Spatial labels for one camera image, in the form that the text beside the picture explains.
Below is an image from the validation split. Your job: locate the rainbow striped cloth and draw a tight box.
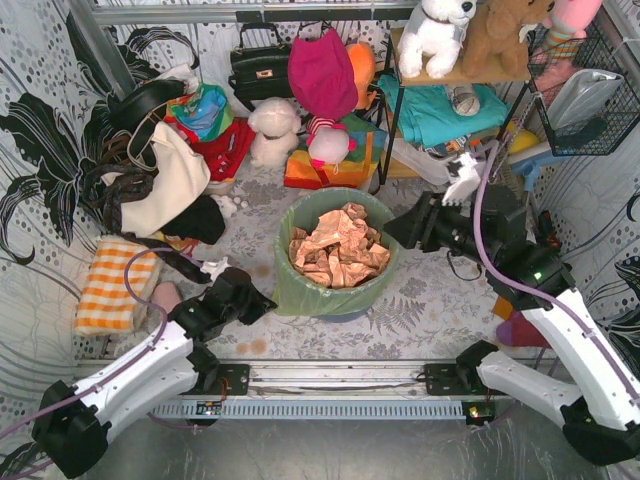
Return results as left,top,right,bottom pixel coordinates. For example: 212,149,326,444
284,114,388,190

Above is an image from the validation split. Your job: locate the orange plush toy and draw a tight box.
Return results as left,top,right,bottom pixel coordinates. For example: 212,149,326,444
346,42,376,110

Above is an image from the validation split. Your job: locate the purple orange sock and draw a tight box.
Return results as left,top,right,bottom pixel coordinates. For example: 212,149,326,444
493,297,549,348

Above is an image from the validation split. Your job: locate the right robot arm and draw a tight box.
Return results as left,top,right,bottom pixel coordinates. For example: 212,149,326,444
384,185,639,466

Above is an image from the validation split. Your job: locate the brown teddy bear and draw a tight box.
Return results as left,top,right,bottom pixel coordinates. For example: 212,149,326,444
461,0,555,78

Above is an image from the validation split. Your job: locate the green plastic trash bag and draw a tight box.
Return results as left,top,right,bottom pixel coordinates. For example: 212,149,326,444
273,187,400,317

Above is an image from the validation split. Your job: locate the pink plush toy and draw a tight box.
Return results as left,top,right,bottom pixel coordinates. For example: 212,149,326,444
534,0,602,60

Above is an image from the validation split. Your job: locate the colourful patterned cloth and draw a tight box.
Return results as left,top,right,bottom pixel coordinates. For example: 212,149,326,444
164,84,234,144

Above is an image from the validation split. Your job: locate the black orange tool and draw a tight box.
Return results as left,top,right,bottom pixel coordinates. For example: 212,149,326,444
536,210,562,251

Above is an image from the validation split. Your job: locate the crumpled brown paper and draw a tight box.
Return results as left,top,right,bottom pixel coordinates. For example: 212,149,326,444
288,202,391,290

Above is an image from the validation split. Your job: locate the cream canvas tote bag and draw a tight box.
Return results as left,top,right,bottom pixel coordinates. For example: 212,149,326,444
101,122,210,238

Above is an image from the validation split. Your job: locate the pink cylindrical pouch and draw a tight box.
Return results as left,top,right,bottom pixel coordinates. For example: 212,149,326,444
151,282,182,313

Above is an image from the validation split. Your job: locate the cream plush lamb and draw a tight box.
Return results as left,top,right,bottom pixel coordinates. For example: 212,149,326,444
248,97,301,168

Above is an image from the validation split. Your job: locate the black leather handbag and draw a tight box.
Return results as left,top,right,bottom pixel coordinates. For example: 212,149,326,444
228,22,294,112

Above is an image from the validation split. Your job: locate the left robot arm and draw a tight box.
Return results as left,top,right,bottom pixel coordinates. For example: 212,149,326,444
32,267,277,479

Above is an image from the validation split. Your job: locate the red clothing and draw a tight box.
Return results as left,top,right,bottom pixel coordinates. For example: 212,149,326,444
191,118,256,182

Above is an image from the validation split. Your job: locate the purple cable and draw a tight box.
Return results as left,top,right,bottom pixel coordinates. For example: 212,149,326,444
472,139,640,401
0,247,211,471

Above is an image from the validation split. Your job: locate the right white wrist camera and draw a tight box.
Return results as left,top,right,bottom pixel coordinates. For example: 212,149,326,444
441,152,486,206

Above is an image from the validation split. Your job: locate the yellow plush toy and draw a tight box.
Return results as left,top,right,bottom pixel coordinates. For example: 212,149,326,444
505,120,541,155

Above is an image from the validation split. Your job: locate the magenta fabric bag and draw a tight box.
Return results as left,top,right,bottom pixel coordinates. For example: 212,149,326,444
287,27,358,120

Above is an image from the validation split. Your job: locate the silver foil bag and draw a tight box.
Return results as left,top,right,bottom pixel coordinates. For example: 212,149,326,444
547,69,624,130

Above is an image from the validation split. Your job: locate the pink white plush doll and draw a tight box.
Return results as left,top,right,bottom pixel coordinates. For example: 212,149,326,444
307,116,357,170

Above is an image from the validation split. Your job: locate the black wire basket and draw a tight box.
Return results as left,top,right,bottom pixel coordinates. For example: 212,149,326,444
528,24,639,156

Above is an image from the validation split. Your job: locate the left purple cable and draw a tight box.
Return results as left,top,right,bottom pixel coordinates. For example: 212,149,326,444
0,247,211,471

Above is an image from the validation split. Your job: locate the wooden metal shelf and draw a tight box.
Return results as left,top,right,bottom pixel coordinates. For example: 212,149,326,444
377,28,530,185

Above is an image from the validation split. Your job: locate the white plush dog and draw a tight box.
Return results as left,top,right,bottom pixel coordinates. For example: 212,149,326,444
398,0,477,79

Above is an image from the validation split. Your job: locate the blue trash bin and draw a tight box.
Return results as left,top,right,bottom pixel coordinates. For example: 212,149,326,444
317,310,366,323

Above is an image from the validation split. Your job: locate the black round hat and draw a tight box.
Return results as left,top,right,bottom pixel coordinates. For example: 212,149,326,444
109,79,186,131

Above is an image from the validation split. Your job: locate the teal folded cloth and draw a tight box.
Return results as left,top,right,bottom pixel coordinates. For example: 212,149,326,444
398,84,509,147

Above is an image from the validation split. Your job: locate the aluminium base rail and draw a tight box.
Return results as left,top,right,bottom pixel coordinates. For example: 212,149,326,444
151,360,501,427

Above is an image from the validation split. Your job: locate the orange checkered towel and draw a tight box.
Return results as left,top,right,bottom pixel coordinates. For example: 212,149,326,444
75,236,163,336

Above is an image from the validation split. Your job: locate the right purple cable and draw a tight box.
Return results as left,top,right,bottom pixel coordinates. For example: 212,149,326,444
472,139,640,401

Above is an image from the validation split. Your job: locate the black cloth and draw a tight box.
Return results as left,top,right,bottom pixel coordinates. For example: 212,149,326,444
161,196,226,245

